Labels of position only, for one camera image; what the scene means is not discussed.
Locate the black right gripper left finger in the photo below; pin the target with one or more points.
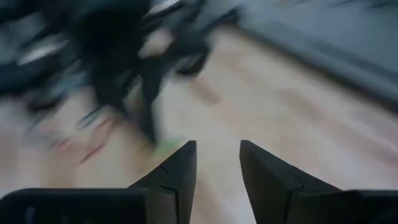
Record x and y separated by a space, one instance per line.
175 189

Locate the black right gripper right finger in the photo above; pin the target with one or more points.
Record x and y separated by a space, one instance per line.
267 193

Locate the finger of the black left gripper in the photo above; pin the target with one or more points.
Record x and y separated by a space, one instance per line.
146 102
154 105

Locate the green rubber band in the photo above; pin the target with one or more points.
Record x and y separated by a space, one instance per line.
168 147

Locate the red rubber band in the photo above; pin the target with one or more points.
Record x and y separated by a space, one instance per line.
91 154

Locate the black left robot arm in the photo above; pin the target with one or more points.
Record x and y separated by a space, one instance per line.
18 74

